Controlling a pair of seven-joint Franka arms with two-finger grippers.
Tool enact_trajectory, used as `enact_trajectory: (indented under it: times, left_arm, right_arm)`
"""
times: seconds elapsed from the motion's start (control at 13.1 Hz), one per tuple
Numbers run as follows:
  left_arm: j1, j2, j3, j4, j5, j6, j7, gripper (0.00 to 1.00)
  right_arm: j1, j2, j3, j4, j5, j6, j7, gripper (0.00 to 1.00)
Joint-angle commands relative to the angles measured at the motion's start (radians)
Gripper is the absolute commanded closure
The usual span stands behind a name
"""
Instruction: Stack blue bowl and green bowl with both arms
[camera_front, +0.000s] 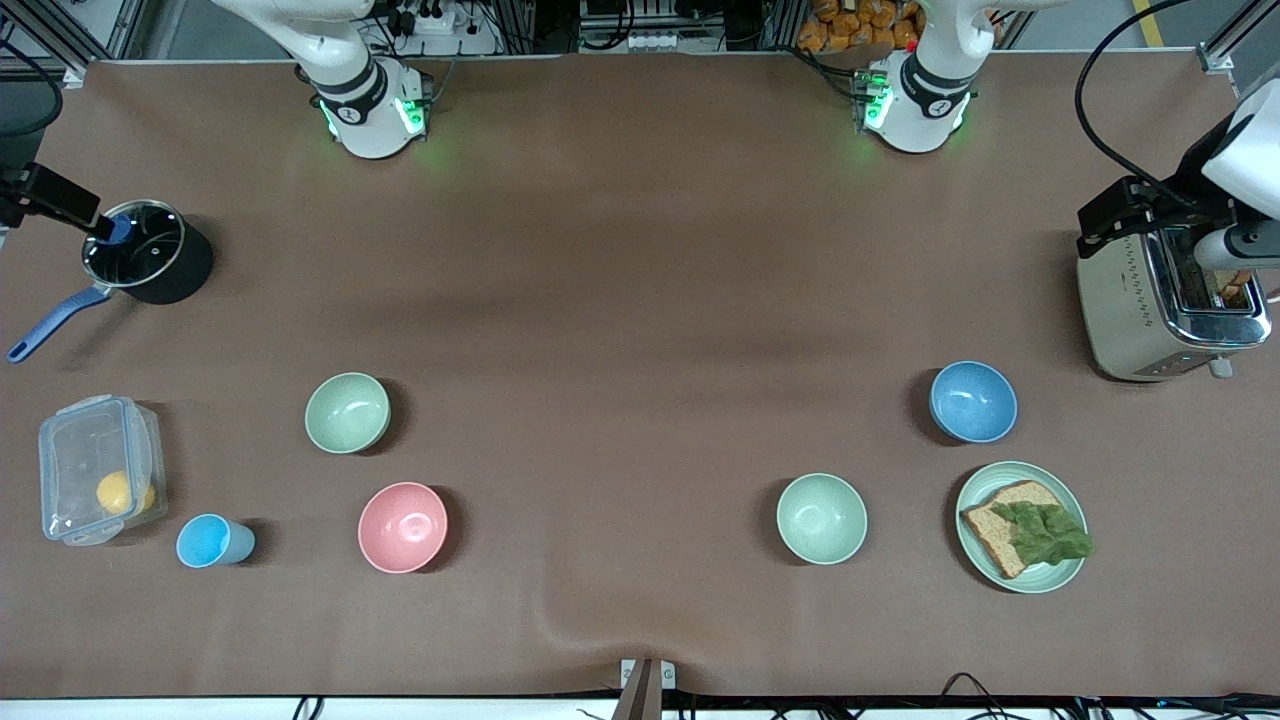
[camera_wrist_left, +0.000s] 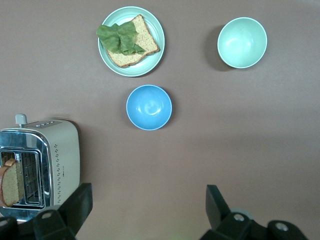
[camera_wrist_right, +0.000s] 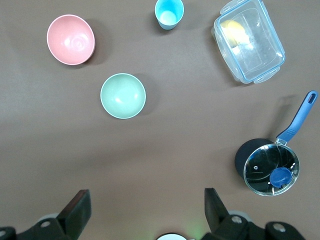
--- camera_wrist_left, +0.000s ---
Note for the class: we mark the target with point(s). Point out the beige chrome toaster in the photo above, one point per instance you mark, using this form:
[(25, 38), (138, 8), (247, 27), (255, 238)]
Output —
[(65, 155)]

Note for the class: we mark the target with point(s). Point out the pale green plate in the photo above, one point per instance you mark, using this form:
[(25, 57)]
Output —
[(152, 62)]

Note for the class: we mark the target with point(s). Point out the green lettuce leaf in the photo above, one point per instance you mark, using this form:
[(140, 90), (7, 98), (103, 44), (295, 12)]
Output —
[(117, 37)]

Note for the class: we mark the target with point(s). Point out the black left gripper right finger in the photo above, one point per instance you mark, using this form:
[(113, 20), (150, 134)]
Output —
[(216, 207)]

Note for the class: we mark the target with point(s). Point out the brown tablecloth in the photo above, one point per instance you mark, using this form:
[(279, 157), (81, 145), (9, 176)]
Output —
[(225, 150)]

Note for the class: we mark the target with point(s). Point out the plain brown bread slice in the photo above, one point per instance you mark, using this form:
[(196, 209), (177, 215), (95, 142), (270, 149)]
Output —
[(11, 185)]

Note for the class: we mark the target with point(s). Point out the brown bread slice with lettuce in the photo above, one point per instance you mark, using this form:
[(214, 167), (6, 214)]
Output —
[(145, 37)]

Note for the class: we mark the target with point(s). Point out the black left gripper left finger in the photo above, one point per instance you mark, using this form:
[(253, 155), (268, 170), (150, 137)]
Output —
[(72, 207)]

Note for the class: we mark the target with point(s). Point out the pale mint green bowl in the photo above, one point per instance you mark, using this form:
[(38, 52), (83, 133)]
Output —
[(242, 42)]

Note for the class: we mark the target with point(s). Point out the blue bowl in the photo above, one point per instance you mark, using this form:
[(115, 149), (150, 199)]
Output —
[(149, 107)]

